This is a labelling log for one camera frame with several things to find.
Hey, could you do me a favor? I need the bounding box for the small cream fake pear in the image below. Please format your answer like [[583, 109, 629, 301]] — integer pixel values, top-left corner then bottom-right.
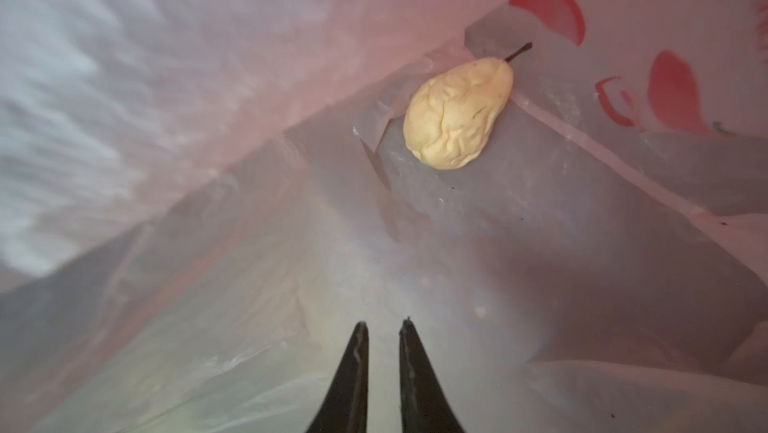
[[403, 42, 533, 171]]

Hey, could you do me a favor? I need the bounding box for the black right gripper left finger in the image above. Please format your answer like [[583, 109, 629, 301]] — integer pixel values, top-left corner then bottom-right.
[[306, 322, 369, 433]]

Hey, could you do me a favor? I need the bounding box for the pink plastic bag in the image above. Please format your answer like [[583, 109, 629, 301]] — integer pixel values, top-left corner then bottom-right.
[[1, 0, 767, 432]]

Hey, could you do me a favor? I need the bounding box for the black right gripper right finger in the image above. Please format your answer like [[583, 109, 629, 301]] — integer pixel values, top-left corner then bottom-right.
[[399, 318, 465, 433]]

